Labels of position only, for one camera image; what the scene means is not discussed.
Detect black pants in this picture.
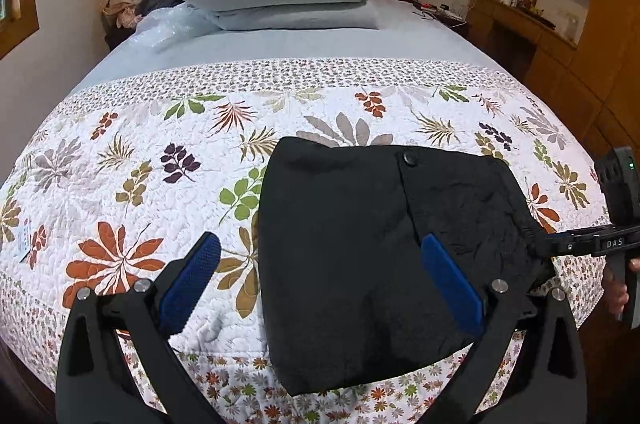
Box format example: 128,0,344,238
257,137,552,395

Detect person's right hand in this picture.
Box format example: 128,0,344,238
602,255,639,328

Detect wooden side cabinet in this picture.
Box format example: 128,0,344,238
465,0,639,158

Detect floral quilted bedspread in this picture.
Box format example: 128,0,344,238
1,58,608,423

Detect dark nightstand with clutter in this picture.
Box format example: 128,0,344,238
411,0,469,38

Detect light blue bed sheet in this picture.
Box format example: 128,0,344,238
73,0,500,93

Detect clear plastic bag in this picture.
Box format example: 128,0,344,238
129,3,221,51

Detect wooden framed side window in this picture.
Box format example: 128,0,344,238
0,0,39,58

